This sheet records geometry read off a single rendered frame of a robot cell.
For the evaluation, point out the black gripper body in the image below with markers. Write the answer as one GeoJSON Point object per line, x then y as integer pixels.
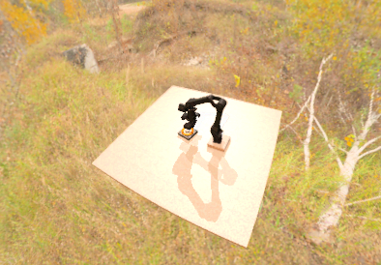
{"type": "Point", "coordinates": [192, 118]}

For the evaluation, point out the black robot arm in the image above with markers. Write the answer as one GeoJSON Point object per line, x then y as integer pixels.
{"type": "Point", "coordinates": [189, 107]}

